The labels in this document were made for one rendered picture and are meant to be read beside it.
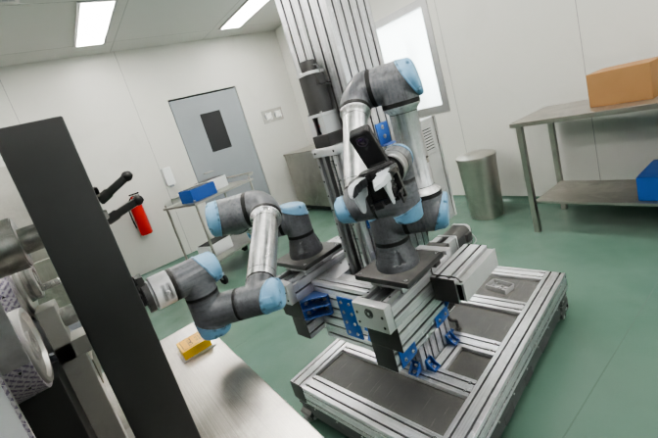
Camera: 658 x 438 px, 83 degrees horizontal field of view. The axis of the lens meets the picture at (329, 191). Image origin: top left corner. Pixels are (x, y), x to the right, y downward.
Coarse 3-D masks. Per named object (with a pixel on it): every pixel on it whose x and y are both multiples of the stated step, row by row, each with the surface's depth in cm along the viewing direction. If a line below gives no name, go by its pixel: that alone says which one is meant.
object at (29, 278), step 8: (24, 272) 62; (32, 272) 64; (24, 280) 61; (32, 280) 62; (40, 280) 68; (24, 288) 61; (32, 288) 62; (40, 288) 64; (32, 296) 63; (40, 296) 64
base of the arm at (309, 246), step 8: (312, 232) 162; (296, 240) 159; (304, 240) 158; (312, 240) 160; (296, 248) 159; (304, 248) 159; (312, 248) 159; (320, 248) 162; (296, 256) 159; (304, 256) 158; (312, 256) 159
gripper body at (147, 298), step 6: (132, 276) 81; (138, 276) 79; (138, 282) 78; (144, 282) 79; (138, 288) 78; (144, 288) 78; (144, 294) 78; (150, 294) 78; (144, 300) 79; (150, 300) 78; (150, 306) 78; (156, 306) 79
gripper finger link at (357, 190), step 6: (354, 180) 73; (360, 180) 70; (366, 180) 71; (354, 186) 67; (360, 186) 69; (354, 192) 66; (360, 192) 70; (366, 192) 73; (354, 198) 68; (360, 198) 70; (360, 204) 69; (360, 210) 69; (366, 210) 71
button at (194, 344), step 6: (192, 336) 98; (198, 336) 97; (180, 342) 97; (186, 342) 96; (192, 342) 95; (198, 342) 94; (204, 342) 94; (210, 342) 95; (180, 348) 94; (186, 348) 93; (192, 348) 93; (198, 348) 94; (204, 348) 94; (186, 354) 92; (192, 354) 93; (186, 360) 92
